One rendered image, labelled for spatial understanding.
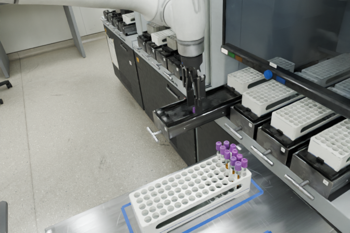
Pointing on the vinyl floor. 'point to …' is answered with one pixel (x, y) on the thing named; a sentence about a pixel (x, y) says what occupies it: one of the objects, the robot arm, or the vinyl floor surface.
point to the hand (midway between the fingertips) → (194, 102)
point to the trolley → (256, 178)
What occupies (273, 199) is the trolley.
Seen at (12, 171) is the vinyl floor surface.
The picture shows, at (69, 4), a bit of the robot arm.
